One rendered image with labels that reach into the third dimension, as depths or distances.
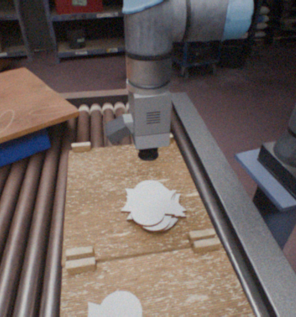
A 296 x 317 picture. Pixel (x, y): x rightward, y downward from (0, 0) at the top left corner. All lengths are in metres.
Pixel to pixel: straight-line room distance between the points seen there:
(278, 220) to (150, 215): 0.56
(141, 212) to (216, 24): 0.42
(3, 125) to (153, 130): 0.55
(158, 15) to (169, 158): 0.53
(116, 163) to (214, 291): 0.45
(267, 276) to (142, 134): 0.40
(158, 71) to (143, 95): 0.05
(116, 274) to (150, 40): 0.44
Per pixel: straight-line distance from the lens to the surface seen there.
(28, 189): 0.86
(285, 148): 0.94
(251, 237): 0.73
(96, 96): 1.23
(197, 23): 0.45
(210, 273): 0.63
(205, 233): 0.65
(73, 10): 4.56
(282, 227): 1.12
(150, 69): 0.45
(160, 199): 0.70
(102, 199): 0.75
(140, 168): 0.83
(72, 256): 0.63
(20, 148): 0.95
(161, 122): 0.49
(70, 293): 0.61
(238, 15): 0.48
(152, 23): 0.43
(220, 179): 0.85
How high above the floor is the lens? 1.47
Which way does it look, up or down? 38 degrees down
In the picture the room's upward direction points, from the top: straight up
